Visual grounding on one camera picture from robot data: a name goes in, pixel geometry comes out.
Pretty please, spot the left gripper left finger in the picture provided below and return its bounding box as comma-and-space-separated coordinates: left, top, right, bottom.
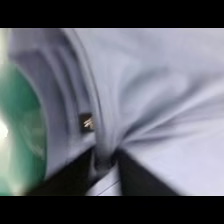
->
28, 145, 98, 197

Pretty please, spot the purple T-shirt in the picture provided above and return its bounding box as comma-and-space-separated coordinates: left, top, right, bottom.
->
6, 28, 224, 197

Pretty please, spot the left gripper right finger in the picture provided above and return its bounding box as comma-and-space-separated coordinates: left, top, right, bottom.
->
115, 149, 180, 197

